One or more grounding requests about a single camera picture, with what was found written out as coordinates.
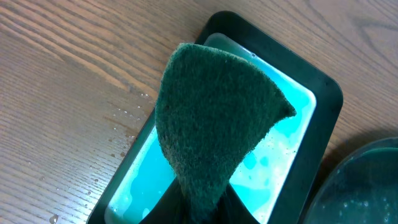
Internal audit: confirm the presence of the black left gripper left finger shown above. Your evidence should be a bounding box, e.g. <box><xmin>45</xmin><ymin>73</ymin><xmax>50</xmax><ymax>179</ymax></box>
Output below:
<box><xmin>139</xmin><ymin>179</ymin><xmax>187</xmax><ymax>224</ymax></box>

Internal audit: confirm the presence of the green yellow scrub sponge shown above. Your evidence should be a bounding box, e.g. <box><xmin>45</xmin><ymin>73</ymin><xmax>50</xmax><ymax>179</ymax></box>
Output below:
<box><xmin>155</xmin><ymin>43</ymin><xmax>296</xmax><ymax>223</ymax></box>

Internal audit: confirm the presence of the black rectangular water tray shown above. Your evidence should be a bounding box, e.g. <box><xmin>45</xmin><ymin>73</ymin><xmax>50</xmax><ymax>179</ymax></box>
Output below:
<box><xmin>88</xmin><ymin>11</ymin><xmax>343</xmax><ymax>223</ymax></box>

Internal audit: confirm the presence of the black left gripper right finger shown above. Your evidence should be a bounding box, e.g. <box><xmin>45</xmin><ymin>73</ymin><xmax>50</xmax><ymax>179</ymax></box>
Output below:
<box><xmin>217</xmin><ymin>184</ymin><xmax>259</xmax><ymax>224</ymax></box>

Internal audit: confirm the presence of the round black serving tray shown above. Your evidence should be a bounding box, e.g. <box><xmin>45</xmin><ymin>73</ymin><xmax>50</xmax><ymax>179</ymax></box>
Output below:
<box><xmin>301</xmin><ymin>137</ymin><xmax>397</xmax><ymax>224</ymax></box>

